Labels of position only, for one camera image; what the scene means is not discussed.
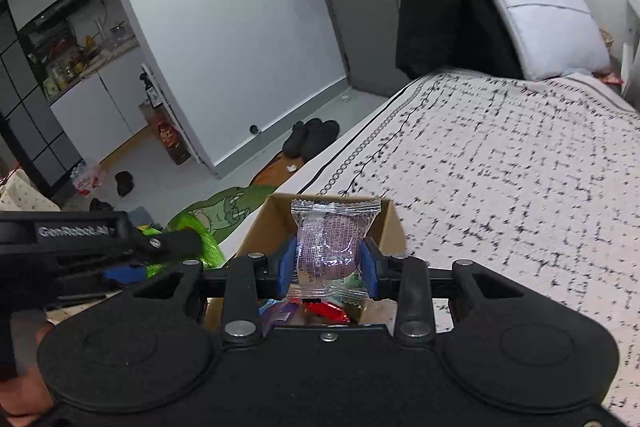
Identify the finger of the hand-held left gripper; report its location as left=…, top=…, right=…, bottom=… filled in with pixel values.
left=131, top=228, right=202, bottom=265
left=60, top=263, right=147, bottom=303

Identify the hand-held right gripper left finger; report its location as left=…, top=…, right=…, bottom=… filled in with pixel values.
left=125, top=236, right=300, bottom=348

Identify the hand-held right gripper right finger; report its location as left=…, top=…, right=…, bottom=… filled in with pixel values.
left=359, top=237, right=531, bottom=350

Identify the green striped snack packet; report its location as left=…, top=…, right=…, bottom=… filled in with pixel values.
left=325, top=274, right=363, bottom=308

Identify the clear purple cake packet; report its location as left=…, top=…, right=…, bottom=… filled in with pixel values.
left=291, top=198, right=382, bottom=300

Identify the purple snack packet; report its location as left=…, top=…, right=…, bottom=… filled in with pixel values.
left=260, top=299, right=301, bottom=335

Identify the cardboard box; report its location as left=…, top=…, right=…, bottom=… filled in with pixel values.
left=205, top=194, right=407, bottom=333

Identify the red candy wrapper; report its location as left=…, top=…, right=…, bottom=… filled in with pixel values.
left=302, top=301, right=350, bottom=325

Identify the person's left hand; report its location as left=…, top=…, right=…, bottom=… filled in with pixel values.
left=0, top=311, right=56, bottom=423

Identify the grey blue cloth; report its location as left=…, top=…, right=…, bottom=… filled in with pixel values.
left=125, top=206, right=163, bottom=233

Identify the dotted beige cloth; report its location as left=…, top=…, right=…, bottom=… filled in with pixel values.
left=0, top=169, right=63, bottom=212

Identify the clear plastic bag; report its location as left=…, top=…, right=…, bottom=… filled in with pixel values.
left=70, top=157, right=106, bottom=198

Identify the green cartoon rug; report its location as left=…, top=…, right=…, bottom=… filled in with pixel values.
left=165, top=154, right=301, bottom=268

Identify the brown carton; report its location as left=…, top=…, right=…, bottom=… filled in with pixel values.
left=139, top=104, right=192, bottom=166

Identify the black grid partition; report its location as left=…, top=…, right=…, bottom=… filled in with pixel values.
left=0, top=2, right=83, bottom=202

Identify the white base cabinet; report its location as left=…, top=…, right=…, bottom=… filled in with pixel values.
left=50, top=47, right=161, bottom=162

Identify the black spray bottle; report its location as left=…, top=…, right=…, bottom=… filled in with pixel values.
left=140, top=72, right=163, bottom=108

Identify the printed bed blanket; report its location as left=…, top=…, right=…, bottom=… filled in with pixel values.
left=287, top=69, right=640, bottom=427

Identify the kitchen counter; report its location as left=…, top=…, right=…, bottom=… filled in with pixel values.
left=30, top=27, right=141, bottom=102

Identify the white door panel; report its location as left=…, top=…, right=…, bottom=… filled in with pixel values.
left=90, top=0, right=351, bottom=180

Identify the grey door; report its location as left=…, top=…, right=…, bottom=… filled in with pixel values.
left=305, top=0, right=416, bottom=98

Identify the black jacket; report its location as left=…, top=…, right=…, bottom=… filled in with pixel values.
left=395, top=0, right=523, bottom=82

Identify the light grey pillow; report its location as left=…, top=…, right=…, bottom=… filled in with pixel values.
left=480, top=0, right=612, bottom=82

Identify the white desk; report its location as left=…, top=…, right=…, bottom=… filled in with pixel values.
left=620, top=0, right=640, bottom=102

